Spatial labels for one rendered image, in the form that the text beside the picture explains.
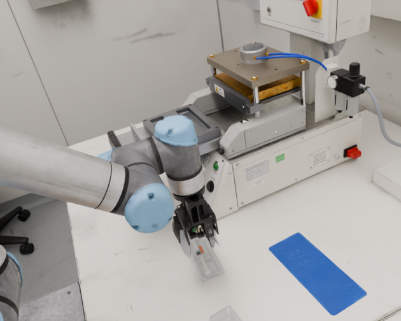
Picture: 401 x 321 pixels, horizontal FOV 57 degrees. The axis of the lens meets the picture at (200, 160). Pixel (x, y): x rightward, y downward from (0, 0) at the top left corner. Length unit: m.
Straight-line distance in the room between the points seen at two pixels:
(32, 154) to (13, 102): 1.99
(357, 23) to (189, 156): 0.60
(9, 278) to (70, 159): 0.34
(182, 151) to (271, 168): 0.44
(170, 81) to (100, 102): 0.49
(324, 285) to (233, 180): 0.34
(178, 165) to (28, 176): 0.29
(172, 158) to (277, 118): 0.41
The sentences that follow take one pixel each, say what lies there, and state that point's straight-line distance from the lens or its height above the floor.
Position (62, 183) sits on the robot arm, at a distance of 0.54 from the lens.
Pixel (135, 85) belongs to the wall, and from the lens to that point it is 2.55.
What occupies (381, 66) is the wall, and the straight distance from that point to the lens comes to 1.52.
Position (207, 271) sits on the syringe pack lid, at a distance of 0.89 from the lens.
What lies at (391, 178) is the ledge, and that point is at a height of 0.80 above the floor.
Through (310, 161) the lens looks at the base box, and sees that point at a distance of 1.16.
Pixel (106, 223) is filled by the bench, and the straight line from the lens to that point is 1.18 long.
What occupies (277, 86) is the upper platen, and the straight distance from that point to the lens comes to 1.06.
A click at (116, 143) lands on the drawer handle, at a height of 1.01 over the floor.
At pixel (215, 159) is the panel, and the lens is 1.05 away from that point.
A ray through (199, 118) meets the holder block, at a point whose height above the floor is 0.99.
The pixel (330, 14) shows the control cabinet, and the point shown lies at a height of 1.23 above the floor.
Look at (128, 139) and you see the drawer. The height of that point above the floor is 0.97.
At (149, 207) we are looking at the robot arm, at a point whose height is 1.14.
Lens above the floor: 1.48
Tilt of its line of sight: 33 degrees down
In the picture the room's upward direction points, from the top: 11 degrees counter-clockwise
